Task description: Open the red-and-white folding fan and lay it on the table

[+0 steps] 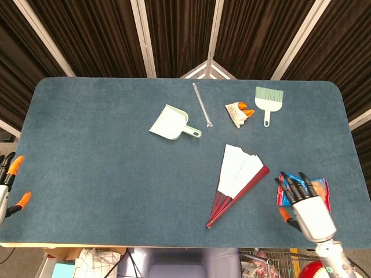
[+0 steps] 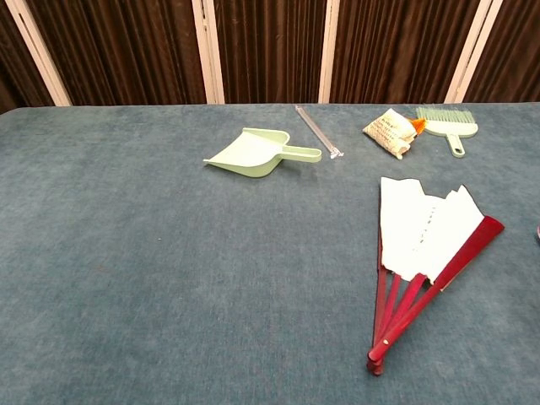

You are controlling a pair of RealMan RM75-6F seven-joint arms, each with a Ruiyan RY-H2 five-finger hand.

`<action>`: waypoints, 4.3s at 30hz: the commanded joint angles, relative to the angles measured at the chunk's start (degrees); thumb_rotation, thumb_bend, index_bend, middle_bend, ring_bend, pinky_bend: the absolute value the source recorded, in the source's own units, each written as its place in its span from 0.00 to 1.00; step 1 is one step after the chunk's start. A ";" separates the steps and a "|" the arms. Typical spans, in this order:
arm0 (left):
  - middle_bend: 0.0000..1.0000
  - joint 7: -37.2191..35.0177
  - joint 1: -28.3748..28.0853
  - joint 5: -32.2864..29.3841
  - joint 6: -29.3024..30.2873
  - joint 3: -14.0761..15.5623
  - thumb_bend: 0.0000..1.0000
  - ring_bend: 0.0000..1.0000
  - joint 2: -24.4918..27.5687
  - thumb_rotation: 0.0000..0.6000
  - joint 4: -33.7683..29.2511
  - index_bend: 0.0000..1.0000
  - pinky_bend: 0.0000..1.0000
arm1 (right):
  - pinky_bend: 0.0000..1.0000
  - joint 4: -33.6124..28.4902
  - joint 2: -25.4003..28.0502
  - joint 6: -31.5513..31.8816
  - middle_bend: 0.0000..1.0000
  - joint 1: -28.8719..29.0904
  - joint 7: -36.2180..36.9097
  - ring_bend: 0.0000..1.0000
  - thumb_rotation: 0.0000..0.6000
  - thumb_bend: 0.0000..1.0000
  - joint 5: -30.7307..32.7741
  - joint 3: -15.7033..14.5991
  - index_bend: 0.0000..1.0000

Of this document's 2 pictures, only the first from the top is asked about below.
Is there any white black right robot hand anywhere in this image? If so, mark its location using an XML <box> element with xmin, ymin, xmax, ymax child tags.
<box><xmin>274</xmin><ymin>171</ymin><xmax>337</xmax><ymax>243</ymax></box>

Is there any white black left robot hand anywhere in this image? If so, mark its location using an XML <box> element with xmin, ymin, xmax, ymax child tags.
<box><xmin>0</xmin><ymin>152</ymin><xmax>32</xmax><ymax>226</ymax></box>

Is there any red ribbed paper folding fan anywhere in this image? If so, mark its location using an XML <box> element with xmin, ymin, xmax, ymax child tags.
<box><xmin>205</xmin><ymin>144</ymin><xmax>270</xmax><ymax>229</ymax></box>

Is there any light green hand brush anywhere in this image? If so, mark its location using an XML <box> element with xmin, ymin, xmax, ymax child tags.
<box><xmin>254</xmin><ymin>86</ymin><xmax>285</xmax><ymax>128</ymax></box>

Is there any blue red snack bag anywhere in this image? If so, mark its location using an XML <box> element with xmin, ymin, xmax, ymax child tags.
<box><xmin>277</xmin><ymin>171</ymin><xmax>332</xmax><ymax>214</ymax></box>

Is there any red white round object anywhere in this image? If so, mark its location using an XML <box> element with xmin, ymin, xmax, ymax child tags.
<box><xmin>298</xmin><ymin>259</ymin><xmax>331</xmax><ymax>278</ymax></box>

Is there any brown cardboard box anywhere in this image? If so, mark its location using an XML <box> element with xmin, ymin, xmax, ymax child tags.
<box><xmin>43</xmin><ymin>246</ymin><xmax>127</xmax><ymax>261</ymax></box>

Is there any teal box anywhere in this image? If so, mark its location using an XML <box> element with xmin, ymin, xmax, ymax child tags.
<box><xmin>52</xmin><ymin>262</ymin><xmax>77</xmax><ymax>278</ymax></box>

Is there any blue felt table cover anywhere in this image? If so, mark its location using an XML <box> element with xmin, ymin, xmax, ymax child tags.
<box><xmin>0</xmin><ymin>76</ymin><xmax>371</xmax><ymax>250</ymax></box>

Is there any white checkered cloth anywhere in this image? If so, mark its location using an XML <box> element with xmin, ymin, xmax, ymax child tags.
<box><xmin>74</xmin><ymin>248</ymin><xmax>122</xmax><ymax>278</ymax></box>

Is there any white orange snack packet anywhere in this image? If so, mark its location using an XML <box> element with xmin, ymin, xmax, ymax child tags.
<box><xmin>224</xmin><ymin>101</ymin><xmax>256</xmax><ymax>129</ymax></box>

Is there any purple robot torso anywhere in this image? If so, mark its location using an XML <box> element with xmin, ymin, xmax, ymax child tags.
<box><xmin>117</xmin><ymin>247</ymin><xmax>241</xmax><ymax>278</ymax></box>

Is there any clear plastic tube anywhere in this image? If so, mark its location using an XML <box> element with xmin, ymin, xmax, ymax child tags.
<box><xmin>192</xmin><ymin>82</ymin><xmax>214</xmax><ymax>128</ymax></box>

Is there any light green plastic dustpan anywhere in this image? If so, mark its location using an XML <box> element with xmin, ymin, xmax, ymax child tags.
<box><xmin>148</xmin><ymin>104</ymin><xmax>203</xmax><ymax>141</ymax></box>

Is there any white triangular screen foot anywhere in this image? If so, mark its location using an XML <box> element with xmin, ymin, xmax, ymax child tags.
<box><xmin>180</xmin><ymin>59</ymin><xmax>237</xmax><ymax>80</ymax></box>

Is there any dark brown curtain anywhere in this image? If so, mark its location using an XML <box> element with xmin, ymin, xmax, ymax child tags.
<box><xmin>0</xmin><ymin>0</ymin><xmax>371</xmax><ymax>163</ymax></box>

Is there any metal wire basket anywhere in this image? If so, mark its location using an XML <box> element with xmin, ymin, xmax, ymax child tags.
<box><xmin>239</xmin><ymin>248</ymin><xmax>319</xmax><ymax>278</ymax></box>

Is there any white screen frame post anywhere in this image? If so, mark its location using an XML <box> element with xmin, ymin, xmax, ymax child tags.
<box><xmin>13</xmin><ymin>0</ymin><xmax>77</xmax><ymax>78</ymax></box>
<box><xmin>206</xmin><ymin>0</ymin><xmax>225</xmax><ymax>63</ymax></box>
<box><xmin>348</xmin><ymin>109</ymin><xmax>371</xmax><ymax>130</ymax></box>
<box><xmin>130</xmin><ymin>0</ymin><xmax>157</xmax><ymax>78</ymax></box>
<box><xmin>271</xmin><ymin>0</ymin><xmax>325</xmax><ymax>81</ymax></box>
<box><xmin>0</xmin><ymin>119</ymin><xmax>21</xmax><ymax>138</ymax></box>

